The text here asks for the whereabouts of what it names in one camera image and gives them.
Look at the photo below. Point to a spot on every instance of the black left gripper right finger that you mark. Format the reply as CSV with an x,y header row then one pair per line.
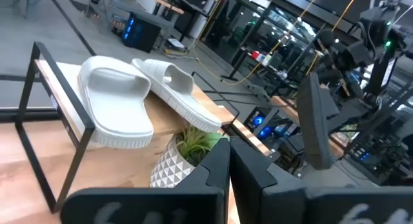
x,y
290,204

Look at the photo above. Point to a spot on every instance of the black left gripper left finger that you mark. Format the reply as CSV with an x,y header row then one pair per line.
x,y
161,204

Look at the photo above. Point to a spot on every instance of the white slide sandal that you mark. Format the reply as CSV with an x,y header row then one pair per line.
x,y
113,104
180,95

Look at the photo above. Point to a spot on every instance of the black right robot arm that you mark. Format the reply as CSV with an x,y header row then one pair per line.
x,y
377,27

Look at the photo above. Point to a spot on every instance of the plant in patterned white pot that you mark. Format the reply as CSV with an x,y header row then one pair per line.
x,y
171,169

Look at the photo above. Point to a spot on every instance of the black computer tower blue lights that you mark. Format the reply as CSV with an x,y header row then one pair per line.
x,y
261,124
142,33

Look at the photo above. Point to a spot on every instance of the wooden background desk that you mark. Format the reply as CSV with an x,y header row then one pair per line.
x,y
164,3

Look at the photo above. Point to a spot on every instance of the wooden shelf black metal frame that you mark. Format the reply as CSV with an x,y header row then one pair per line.
x,y
167,117

